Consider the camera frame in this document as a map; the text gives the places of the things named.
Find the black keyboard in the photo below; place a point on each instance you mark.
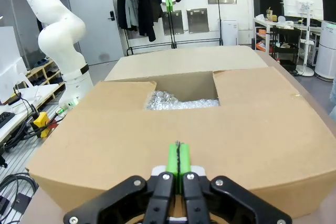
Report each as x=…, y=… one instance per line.
x=6, y=119

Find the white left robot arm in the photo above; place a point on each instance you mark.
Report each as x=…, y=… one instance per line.
x=60, y=32

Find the flat black device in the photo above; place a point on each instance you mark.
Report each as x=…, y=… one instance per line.
x=19, y=200

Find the white box-shaped appliance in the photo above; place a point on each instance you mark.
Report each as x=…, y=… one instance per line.
x=229, y=33

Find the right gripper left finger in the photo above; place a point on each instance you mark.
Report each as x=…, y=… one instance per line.
x=157, y=195

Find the grey door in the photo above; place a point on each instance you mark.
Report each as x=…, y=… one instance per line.
x=89, y=24

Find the black trolley cart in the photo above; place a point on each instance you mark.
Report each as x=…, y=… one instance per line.
x=284, y=47

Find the black hanging coat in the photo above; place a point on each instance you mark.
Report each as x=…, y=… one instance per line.
x=148, y=16

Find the brown cardboard box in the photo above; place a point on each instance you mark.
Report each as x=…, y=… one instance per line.
x=236, y=129

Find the grey metal wall panel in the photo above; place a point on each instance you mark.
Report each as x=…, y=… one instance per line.
x=197, y=20
x=177, y=24

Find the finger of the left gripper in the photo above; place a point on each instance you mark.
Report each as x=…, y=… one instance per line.
x=165, y=5
x=172, y=3

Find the white monitor stand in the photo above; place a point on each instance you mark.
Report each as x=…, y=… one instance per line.
x=304, y=72

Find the yellow emergency stop box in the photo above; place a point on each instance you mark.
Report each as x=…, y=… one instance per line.
x=40, y=120

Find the white monitor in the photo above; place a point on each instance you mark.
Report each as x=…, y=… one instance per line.
x=291, y=3

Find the black clothes rack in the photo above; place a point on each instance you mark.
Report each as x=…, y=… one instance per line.
x=172, y=37

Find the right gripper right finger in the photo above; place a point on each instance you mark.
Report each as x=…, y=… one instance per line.
x=199, y=197

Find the white cylindrical air purifier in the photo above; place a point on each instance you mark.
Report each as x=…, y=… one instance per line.
x=326, y=56

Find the white foam box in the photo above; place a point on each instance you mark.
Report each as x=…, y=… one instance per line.
x=9, y=51

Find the grey hanging shirt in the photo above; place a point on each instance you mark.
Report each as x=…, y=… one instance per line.
x=131, y=11

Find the drink cup with straw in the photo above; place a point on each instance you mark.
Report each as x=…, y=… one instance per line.
x=269, y=14

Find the orange boxes stack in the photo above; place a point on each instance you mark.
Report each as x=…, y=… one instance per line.
x=261, y=47

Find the black hanging jacket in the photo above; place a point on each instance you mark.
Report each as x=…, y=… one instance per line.
x=121, y=11

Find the clear bubble wrap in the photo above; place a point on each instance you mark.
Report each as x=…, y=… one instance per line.
x=162, y=100

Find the white office desk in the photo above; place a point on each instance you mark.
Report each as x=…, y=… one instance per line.
x=262, y=22

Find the wooden shoe rack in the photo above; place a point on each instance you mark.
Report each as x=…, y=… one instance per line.
x=44, y=69

